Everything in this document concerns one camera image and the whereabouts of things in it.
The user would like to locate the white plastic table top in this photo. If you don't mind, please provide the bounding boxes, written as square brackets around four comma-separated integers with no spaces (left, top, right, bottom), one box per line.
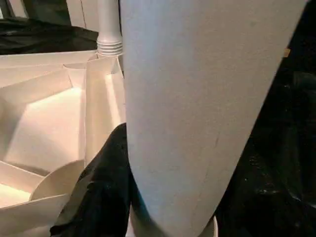
[0,49,130,237]

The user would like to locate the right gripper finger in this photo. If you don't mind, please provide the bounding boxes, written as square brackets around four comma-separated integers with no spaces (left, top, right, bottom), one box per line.
[49,123,134,237]

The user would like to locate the black plastic mat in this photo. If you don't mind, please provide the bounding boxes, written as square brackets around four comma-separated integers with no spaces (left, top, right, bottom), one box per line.
[0,17,316,237]

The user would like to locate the white plastic table leg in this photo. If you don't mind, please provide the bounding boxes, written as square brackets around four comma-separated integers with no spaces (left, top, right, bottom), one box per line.
[120,0,310,237]
[96,0,123,56]

